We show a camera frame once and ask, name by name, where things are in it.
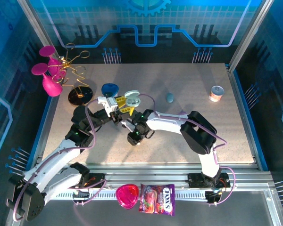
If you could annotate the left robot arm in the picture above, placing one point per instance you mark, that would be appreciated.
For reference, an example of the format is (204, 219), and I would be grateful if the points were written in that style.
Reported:
(52, 162)

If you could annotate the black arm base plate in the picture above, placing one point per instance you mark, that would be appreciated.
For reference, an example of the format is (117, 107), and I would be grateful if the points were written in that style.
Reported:
(195, 180)
(97, 182)

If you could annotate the small pink tin can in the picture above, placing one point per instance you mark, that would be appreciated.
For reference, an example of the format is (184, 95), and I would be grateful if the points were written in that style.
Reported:
(216, 93)

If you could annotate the blue heart-shaped cup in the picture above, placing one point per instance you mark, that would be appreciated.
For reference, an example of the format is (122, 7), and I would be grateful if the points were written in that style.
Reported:
(109, 89)

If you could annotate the aluminium frame beam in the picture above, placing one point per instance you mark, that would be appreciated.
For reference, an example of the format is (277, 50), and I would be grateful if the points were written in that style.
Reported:
(143, 176)

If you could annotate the aluminium side frame rail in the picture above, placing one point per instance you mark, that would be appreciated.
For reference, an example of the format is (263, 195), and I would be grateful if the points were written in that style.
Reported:
(233, 77)

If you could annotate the purple candy bag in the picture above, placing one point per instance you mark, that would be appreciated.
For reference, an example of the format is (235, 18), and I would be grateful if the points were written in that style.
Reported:
(156, 200)

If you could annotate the pale green earbud case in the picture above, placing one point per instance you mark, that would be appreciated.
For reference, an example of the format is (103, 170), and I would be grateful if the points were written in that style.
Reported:
(132, 95)

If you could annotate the black wiring connector block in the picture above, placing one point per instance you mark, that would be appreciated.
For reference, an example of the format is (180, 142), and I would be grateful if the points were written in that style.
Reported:
(212, 196)
(81, 195)

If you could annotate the pink heart-shaped plastic bowl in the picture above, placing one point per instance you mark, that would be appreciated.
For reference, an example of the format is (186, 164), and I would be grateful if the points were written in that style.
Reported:
(127, 196)

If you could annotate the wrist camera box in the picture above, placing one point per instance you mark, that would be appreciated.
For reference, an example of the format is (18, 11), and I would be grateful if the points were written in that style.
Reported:
(110, 103)
(127, 124)

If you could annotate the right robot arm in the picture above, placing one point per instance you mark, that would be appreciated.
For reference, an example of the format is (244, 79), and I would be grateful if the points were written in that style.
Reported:
(198, 134)

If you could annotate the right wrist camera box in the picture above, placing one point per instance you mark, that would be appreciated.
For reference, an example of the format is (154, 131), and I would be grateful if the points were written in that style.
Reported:
(127, 124)

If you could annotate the blue earbud case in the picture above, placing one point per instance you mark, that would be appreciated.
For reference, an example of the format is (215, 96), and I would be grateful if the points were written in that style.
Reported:
(170, 97)

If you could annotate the magenta wine glass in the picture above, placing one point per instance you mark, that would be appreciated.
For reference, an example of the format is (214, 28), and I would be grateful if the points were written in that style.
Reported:
(52, 87)
(56, 66)

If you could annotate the aluminium frame post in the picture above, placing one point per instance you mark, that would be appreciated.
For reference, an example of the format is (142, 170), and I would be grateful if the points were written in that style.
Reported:
(255, 23)
(36, 23)

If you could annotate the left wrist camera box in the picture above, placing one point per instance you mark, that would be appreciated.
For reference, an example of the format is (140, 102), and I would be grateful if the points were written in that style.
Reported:
(110, 103)

